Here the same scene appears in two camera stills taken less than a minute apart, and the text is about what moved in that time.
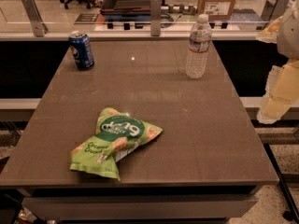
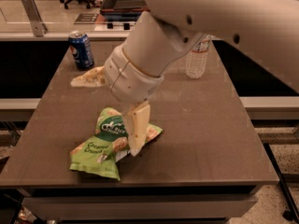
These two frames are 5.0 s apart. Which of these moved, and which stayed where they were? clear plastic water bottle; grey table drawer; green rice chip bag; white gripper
Moved: white gripper
Stayed: grey table drawer; green rice chip bag; clear plastic water bottle
